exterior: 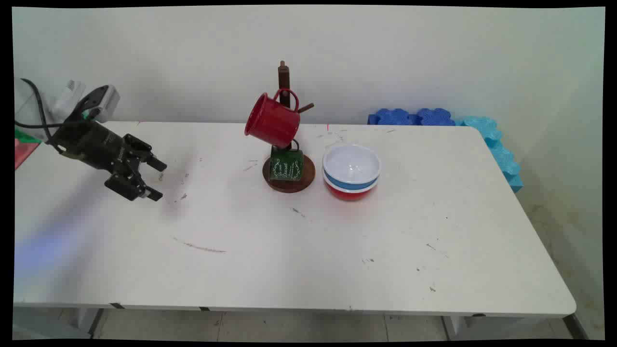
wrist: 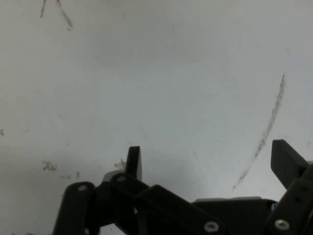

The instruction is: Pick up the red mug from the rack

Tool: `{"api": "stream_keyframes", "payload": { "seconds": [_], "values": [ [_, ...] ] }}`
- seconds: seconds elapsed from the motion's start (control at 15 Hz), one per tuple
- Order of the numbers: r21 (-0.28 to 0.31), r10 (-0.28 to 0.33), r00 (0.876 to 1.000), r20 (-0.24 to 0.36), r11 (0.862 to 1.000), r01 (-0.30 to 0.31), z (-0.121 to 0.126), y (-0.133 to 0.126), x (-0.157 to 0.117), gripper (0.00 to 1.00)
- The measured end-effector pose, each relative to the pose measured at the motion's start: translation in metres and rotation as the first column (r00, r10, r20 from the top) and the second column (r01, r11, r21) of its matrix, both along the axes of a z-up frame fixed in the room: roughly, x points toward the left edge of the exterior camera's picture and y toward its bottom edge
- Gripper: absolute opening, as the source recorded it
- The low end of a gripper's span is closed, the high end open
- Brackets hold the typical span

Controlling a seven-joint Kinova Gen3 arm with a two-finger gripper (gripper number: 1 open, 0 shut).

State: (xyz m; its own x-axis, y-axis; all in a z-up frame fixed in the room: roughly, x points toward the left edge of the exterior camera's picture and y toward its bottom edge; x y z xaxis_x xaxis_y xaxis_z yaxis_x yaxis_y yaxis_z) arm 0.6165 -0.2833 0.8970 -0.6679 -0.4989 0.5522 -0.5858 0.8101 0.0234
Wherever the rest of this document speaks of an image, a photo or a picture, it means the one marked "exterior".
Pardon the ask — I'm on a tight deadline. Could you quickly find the light blue foam mat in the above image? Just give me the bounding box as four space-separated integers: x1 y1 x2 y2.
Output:
455 116 524 194

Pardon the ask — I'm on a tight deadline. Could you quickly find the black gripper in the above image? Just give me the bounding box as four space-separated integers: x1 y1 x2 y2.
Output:
48 120 168 202

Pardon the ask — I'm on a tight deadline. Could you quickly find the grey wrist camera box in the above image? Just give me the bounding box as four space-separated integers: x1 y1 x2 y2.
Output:
72 84 121 124

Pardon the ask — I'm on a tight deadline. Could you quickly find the blue bowl white inside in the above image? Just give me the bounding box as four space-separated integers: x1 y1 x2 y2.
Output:
322 144 383 190

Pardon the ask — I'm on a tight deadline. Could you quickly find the red bowl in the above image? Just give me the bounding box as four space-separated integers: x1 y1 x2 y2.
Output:
324 180 378 202

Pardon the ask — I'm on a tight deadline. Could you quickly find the green printed mug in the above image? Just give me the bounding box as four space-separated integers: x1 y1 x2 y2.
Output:
268 139 305 182

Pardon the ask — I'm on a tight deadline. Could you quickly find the green foam mat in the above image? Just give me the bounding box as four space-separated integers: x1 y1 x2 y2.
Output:
14 128 43 144

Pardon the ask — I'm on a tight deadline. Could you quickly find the brown wooden mug tree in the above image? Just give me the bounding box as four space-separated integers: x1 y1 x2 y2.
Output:
262 60 317 194

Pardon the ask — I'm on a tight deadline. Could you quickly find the red enamel mug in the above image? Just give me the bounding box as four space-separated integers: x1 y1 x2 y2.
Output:
244 88 301 149

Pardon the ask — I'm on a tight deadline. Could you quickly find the grey table leg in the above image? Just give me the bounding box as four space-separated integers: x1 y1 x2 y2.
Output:
72 308 105 339

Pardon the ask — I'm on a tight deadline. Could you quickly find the red foam mat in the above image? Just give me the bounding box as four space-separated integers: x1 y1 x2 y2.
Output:
14 138 41 170

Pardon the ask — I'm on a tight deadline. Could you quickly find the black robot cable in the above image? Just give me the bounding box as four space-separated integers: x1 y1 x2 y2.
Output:
14 78 66 156

